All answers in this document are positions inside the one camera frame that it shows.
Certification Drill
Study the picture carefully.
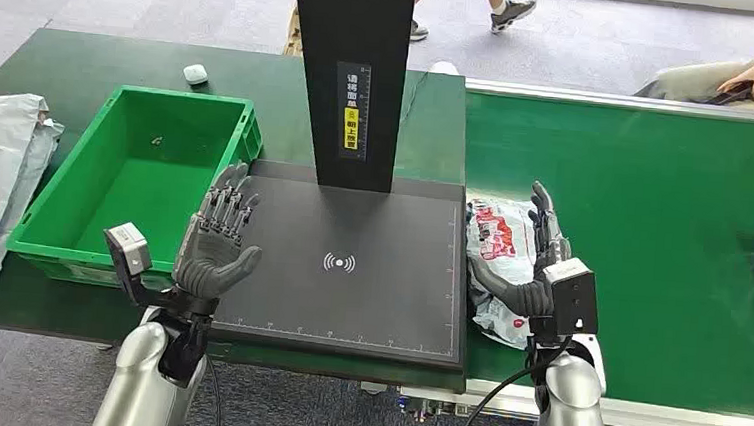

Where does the aluminium conveyor frame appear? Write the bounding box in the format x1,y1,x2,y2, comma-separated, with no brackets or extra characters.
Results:
395,75,754,426

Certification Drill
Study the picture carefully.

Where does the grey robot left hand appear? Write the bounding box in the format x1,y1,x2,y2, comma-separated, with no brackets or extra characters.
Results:
170,156,269,305

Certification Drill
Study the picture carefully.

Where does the black scanner column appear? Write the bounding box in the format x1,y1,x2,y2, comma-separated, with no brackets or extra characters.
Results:
277,0,417,196

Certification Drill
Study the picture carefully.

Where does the green plastic crate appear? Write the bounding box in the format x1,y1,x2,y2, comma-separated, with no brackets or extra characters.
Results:
3,77,268,299

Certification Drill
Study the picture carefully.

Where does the plain grey mailer bag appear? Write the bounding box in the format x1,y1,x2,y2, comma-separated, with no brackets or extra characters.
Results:
0,111,66,295

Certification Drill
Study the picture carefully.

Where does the green conveyor belt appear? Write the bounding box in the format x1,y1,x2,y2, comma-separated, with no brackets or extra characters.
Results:
443,88,754,422

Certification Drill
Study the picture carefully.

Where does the dark smartphone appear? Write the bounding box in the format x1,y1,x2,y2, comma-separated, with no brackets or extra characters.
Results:
706,83,754,109

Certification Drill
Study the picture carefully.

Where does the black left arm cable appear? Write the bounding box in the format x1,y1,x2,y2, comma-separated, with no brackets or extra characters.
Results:
201,355,228,426

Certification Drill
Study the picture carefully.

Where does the green table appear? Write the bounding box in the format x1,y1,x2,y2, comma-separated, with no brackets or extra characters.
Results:
0,24,490,393

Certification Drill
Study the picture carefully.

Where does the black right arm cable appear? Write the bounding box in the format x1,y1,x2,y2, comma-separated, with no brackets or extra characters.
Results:
459,331,572,426

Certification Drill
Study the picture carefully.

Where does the thin dark cable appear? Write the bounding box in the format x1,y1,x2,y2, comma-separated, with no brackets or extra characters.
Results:
399,69,430,126

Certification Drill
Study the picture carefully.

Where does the white earbud case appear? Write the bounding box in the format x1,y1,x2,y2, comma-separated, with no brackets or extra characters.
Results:
181,62,210,87

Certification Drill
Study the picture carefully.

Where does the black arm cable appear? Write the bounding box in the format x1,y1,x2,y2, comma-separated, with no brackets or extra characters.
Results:
459,331,572,426
201,355,228,426

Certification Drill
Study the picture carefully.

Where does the conveyor control electronics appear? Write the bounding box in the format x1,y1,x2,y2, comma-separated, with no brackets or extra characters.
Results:
399,390,475,424

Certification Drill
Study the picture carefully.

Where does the person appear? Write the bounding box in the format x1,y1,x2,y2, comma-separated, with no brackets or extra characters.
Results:
408,0,539,52
283,5,308,59

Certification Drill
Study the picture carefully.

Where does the black scanner platform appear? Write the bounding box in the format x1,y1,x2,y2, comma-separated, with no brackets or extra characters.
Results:
207,156,481,373

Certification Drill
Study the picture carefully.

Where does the yellow and white column label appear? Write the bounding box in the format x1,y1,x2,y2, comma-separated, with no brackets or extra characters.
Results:
330,61,374,162

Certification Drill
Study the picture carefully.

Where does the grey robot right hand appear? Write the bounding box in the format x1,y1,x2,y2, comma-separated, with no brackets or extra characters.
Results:
462,176,580,323

